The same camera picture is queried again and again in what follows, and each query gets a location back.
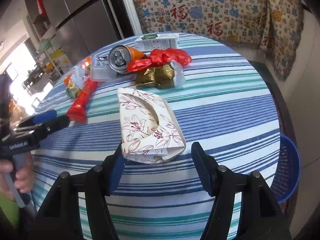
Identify clear plastic container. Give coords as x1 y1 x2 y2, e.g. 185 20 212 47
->
89 56 118 82

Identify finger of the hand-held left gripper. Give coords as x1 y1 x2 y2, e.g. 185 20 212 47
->
37 116 71 133
19 109 58 128

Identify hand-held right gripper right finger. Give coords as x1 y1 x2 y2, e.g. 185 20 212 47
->
191 142 292 240

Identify white green milk carton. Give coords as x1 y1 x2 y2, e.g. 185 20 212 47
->
134 33 180 52

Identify blue plastic basket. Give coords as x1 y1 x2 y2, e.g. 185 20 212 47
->
270 134 300 204

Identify orange soda can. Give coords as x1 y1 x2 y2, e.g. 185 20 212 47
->
108 45 148 74

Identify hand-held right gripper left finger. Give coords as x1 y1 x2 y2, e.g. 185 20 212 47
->
35 144 127 240

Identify person's left hand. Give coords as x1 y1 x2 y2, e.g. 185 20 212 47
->
0 152 35 200

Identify printed blanket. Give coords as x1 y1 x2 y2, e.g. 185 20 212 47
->
127 0 305 81

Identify flattened floral paper box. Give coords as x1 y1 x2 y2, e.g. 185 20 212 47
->
117 88 187 164

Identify gold foil wrapper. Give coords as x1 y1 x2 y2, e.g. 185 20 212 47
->
135 64 175 89

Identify red snack wrapper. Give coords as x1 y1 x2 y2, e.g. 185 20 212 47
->
66 77 98 123

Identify red plastic bag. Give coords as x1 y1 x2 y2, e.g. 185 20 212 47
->
127 48 192 72

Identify orange white snack packet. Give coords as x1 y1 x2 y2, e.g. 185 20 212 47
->
75 56 93 78

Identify white plastic bag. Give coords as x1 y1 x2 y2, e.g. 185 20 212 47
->
170 60 186 88

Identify person's green shirt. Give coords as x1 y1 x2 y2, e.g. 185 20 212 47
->
0 194 21 228

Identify metal storage rack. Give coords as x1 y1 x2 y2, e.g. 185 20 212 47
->
37 44 70 80

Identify green snack packet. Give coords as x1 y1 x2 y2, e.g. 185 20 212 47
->
64 72 85 98

